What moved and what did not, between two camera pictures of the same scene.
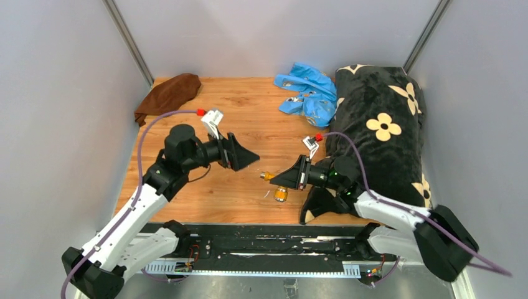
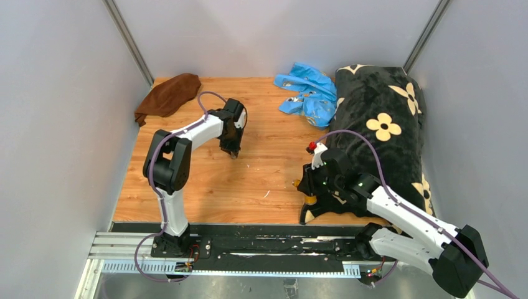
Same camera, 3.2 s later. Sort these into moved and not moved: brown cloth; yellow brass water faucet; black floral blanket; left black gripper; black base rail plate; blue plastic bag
Moved: left black gripper; yellow brass water faucet
Not moved: black base rail plate; black floral blanket; blue plastic bag; brown cloth
